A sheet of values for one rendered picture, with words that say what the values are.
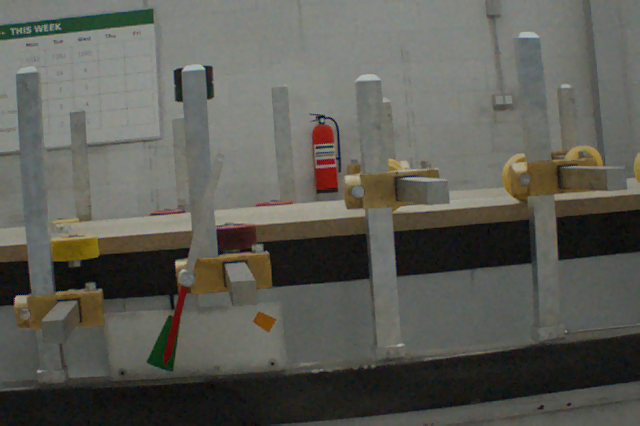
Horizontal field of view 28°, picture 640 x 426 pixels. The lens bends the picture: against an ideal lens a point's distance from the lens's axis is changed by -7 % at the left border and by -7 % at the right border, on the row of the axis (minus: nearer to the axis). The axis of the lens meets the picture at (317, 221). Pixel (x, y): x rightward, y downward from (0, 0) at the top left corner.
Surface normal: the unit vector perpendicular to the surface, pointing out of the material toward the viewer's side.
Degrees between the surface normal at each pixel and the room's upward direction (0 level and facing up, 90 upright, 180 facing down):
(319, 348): 90
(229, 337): 90
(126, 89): 90
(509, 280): 90
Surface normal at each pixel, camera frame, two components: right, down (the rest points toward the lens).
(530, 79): 0.10, 0.04
